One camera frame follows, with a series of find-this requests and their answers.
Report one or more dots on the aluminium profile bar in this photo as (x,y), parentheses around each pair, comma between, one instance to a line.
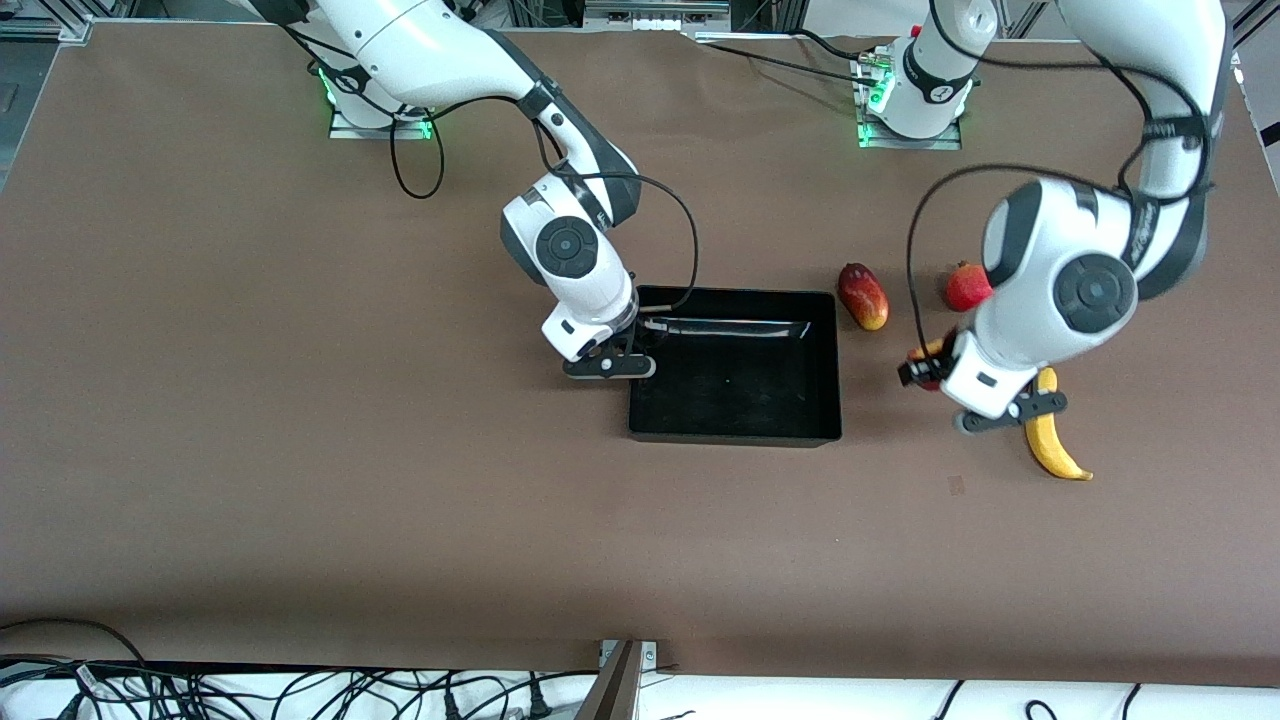
(612,690)

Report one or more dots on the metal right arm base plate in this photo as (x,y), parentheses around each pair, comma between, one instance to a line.
(350,128)

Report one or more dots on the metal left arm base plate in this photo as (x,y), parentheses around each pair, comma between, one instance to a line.
(950,143)

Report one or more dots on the black plastic box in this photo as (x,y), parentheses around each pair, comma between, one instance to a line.
(740,390)

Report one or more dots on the red yellow apple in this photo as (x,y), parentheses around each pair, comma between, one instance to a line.
(925,352)

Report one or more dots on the white power strip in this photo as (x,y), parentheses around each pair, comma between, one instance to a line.
(655,15)

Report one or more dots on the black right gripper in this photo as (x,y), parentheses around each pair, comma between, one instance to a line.
(637,338)

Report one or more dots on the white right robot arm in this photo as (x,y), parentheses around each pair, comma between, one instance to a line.
(430,50)

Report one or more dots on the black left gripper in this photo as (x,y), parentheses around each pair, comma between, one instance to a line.
(917,371)

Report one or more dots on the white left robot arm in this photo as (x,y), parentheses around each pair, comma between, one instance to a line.
(1090,290)

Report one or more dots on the yellow banana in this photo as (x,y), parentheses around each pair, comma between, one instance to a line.
(1050,450)

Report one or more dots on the red pomegranate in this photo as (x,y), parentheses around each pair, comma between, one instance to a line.
(965,288)

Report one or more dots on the red yellow mango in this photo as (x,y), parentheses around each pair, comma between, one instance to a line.
(863,297)

